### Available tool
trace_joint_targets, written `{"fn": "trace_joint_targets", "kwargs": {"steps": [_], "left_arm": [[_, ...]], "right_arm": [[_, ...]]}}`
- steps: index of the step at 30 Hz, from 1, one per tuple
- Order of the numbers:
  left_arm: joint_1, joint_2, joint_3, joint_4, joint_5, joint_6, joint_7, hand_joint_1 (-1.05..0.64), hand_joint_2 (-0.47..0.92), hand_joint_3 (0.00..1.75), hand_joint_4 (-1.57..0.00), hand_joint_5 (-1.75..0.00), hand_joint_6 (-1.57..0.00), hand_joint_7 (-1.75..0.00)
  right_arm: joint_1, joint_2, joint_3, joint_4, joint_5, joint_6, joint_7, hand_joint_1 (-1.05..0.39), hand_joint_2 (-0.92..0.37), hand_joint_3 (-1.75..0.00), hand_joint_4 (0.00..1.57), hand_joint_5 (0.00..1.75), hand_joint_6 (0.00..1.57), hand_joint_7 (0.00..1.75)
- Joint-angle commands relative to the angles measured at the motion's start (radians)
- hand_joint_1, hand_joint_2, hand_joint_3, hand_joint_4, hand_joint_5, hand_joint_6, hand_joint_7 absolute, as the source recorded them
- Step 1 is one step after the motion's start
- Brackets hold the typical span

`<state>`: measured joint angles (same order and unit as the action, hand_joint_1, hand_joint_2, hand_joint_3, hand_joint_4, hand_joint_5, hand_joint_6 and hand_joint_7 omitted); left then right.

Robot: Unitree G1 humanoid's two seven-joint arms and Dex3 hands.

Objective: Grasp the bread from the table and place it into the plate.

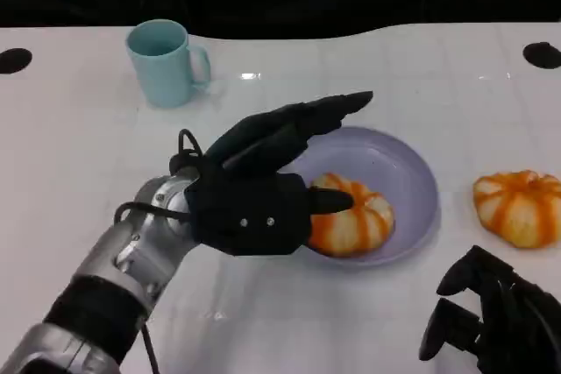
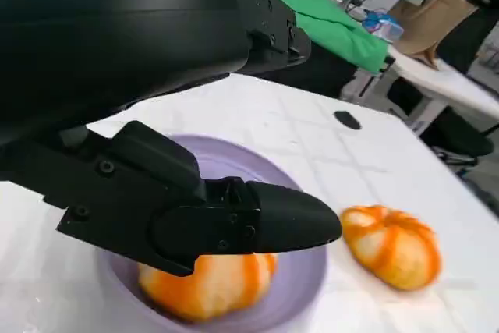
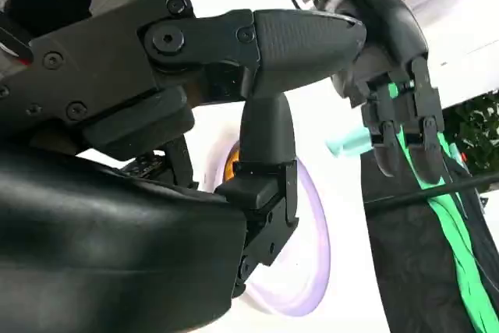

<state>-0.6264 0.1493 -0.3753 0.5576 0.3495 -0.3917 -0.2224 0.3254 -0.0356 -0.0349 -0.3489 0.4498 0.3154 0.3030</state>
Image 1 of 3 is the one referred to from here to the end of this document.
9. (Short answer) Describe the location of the pale green mug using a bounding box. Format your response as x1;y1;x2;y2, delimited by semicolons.
125;18;212;109

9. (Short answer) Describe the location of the orange and white bread roll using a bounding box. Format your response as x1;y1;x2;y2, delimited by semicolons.
306;172;396;258
472;169;561;250

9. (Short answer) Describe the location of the lilac plate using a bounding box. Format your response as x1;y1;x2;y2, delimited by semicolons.
291;126;440;273

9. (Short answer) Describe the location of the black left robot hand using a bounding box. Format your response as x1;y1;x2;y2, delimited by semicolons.
199;90;375;216

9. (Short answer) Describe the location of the black looped wrist cable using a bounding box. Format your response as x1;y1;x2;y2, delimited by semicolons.
169;129;208;173

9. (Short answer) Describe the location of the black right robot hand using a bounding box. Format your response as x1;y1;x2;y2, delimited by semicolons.
418;244;561;374

